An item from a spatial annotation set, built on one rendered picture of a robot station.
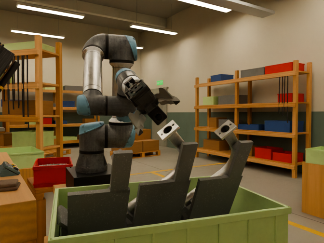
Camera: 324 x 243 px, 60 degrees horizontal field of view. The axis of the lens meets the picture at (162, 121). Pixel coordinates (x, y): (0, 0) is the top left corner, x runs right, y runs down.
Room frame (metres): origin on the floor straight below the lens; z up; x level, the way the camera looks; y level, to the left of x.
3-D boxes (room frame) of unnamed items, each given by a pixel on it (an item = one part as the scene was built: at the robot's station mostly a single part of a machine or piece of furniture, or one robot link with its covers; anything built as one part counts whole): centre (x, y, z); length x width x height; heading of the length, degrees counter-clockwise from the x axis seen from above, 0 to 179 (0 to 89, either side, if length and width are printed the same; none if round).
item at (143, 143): (8.02, 0.76, 0.37); 1.20 x 0.80 x 0.74; 129
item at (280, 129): (6.59, -1.89, 1.10); 3.01 x 0.55 x 2.20; 31
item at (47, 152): (7.99, 3.32, 0.22); 1.20 x 0.80 x 0.44; 161
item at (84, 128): (1.35, 0.33, 1.11); 0.13 x 0.12 x 0.14; 103
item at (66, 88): (9.74, 3.77, 1.12); 3.16 x 0.54 x 2.24; 121
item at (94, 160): (1.35, 0.34, 0.99); 0.15 x 0.15 x 0.10
